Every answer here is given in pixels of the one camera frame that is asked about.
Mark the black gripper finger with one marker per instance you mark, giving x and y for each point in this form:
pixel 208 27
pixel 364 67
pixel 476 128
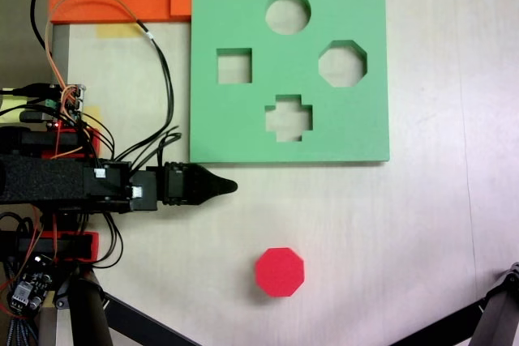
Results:
pixel 211 186

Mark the red octagonal pillar block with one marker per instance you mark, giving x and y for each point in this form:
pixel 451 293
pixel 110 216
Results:
pixel 280 271

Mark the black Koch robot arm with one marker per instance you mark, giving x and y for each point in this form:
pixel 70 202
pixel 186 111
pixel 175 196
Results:
pixel 40 180

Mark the green shape sorter board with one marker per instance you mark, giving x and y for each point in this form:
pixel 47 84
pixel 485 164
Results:
pixel 227 127

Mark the red and black table clamp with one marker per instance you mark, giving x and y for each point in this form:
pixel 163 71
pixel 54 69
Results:
pixel 93 139
pixel 92 246

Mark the small yellow tape square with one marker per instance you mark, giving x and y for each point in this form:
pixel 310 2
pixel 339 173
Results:
pixel 93 112

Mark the black tripod brace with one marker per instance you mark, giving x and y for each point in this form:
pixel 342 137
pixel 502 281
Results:
pixel 446 323
pixel 142 321

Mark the wide yellow tape strip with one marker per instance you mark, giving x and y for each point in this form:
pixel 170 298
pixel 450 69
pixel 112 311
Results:
pixel 113 31

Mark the small black converter board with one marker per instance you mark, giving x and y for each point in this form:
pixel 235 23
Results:
pixel 30 281

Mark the yellow sticky note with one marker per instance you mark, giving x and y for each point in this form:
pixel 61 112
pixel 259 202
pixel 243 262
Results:
pixel 12 113

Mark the grey tripod leg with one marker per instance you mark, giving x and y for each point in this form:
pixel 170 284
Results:
pixel 498 313

